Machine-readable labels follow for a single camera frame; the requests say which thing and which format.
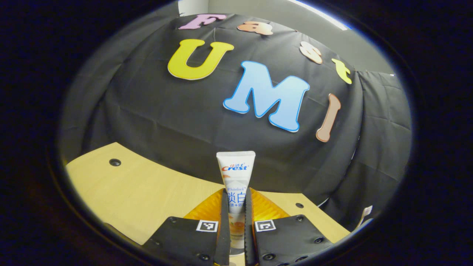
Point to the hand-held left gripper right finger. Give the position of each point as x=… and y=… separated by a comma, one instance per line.
x=248, y=221

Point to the white toothpaste tube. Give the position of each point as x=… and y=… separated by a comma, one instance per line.
x=235, y=177

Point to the black backdrop cloth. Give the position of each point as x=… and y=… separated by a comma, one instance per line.
x=177, y=118

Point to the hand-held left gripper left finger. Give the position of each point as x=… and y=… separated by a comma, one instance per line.
x=223, y=221

